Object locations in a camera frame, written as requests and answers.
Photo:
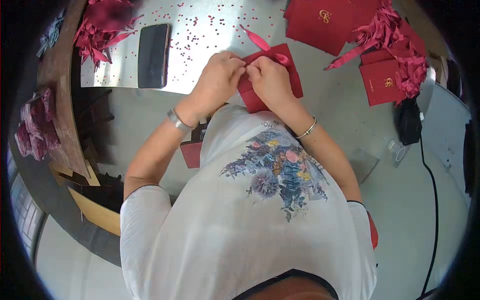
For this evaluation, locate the brown wooden bench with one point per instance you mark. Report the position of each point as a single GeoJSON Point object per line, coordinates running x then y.
{"type": "Point", "coordinates": [80, 150]}

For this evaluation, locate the person's left hand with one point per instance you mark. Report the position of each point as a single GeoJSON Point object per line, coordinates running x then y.
{"type": "Point", "coordinates": [217, 84]}

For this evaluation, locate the person's body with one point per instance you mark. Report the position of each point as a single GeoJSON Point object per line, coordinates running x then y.
{"type": "Point", "coordinates": [249, 213]}

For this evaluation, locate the person's right hand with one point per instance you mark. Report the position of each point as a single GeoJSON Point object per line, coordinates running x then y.
{"type": "Point", "coordinates": [272, 84]}

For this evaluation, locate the scattered red paper dots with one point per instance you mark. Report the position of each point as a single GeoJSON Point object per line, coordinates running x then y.
{"type": "Point", "coordinates": [195, 26]}

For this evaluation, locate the red box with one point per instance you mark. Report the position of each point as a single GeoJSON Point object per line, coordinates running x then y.
{"type": "Point", "coordinates": [192, 153]}

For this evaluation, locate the stack of red cards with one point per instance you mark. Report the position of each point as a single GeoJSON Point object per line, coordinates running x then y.
{"type": "Point", "coordinates": [326, 22]}

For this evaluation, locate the person's right thumb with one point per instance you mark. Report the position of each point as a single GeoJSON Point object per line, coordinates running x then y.
{"type": "Point", "coordinates": [252, 77]}

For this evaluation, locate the black smartphone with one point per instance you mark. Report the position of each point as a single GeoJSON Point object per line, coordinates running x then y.
{"type": "Point", "coordinates": [153, 55]}

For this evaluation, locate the red card with gold emblem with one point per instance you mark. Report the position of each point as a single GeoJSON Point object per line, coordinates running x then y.
{"type": "Point", "coordinates": [380, 80]}

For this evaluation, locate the pink satin ribbon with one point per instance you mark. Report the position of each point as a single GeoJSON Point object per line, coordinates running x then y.
{"type": "Point", "coordinates": [262, 43]}

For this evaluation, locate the pile of pink ribbons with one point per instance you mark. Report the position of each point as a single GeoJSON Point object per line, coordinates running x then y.
{"type": "Point", "coordinates": [101, 30]}

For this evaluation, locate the person's left fingers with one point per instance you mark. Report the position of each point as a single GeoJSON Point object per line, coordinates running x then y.
{"type": "Point", "coordinates": [238, 69]}

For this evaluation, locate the bag of pink ribbons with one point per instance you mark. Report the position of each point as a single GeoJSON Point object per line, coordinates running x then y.
{"type": "Point", "coordinates": [35, 125]}

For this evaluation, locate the clear plastic tape dispenser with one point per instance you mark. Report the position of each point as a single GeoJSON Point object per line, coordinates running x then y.
{"type": "Point", "coordinates": [398, 152]}

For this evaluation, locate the person's right fingers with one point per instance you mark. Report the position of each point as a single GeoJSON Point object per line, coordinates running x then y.
{"type": "Point", "coordinates": [262, 63]}

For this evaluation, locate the heap of pink ribbon strips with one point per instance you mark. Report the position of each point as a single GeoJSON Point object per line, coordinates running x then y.
{"type": "Point", "coordinates": [397, 48]}

